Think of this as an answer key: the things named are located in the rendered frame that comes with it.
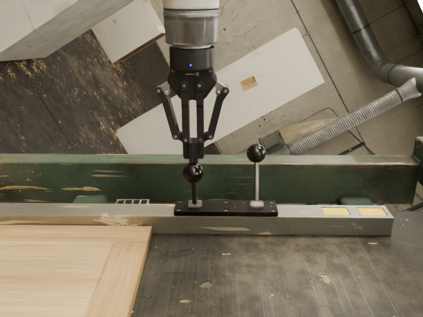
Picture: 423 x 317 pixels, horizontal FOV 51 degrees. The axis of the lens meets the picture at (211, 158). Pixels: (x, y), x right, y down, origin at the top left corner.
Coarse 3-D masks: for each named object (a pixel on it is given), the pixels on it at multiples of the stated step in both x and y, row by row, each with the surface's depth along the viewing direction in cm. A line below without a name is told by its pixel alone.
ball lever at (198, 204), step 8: (184, 168) 78; (192, 168) 77; (200, 168) 78; (184, 176) 77; (192, 176) 77; (200, 176) 77; (192, 184) 80; (192, 192) 83; (192, 200) 85; (200, 200) 86
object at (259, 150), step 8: (256, 144) 87; (248, 152) 87; (256, 152) 86; (264, 152) 87; (256, 160) 86; (256, 168) 87; (256, 176) 87; (256, 184) 86; (256, 192) 86; (256, 200) 86; (256, 208) 85
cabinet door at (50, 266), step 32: (0, 256) 77; (32, 256) 77; (64, 256) 77; (96, 256) 77; (128, 256) 76; (0, 288) 69; (32, 288) 69; (64, 288) 69; (96, 288) 68; (128, 288) 68
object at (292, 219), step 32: (0, 224) 86; (32, 224) 86; (64, 224) 86; (96, 224) 86; (128, 224) 85; (160, 224) 85; (192, 224) 85; (224, 224) 85; (256, 224) 85; (288, 224) 85; (320, 224) 85; (352, 224) 85; (384, 224) 84
